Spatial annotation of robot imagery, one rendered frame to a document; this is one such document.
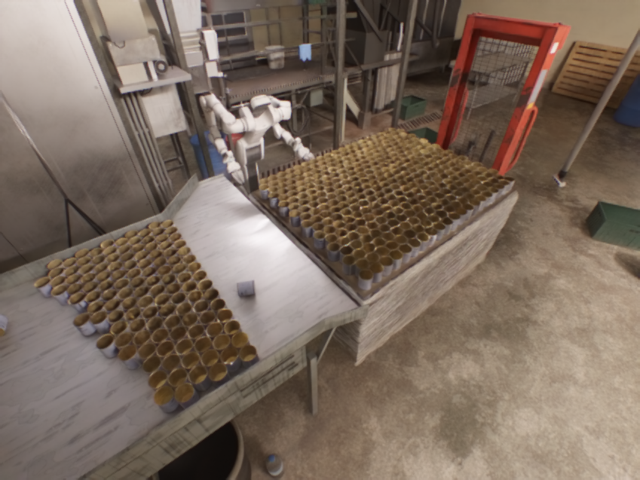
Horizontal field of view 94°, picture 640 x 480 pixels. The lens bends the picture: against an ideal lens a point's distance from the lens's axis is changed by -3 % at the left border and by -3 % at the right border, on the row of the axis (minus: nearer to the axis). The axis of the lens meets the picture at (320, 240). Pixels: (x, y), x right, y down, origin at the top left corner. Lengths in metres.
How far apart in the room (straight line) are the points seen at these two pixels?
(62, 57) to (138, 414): 2.69
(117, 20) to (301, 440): 3.21
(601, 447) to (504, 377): 0.66
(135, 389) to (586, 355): 3.12
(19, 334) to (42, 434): 0.54
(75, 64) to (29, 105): 0.48
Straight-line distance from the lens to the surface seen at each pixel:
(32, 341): 1.87
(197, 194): 2.33
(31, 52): 3.31
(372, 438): 2.39
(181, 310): 1.55
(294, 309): 1.48
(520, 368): 2.95
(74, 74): 3.34
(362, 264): 1.57
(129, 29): 3.09
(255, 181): 2.85
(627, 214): 4.94
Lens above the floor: 2.29
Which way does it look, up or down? 42 degrees down
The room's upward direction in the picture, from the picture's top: straight up
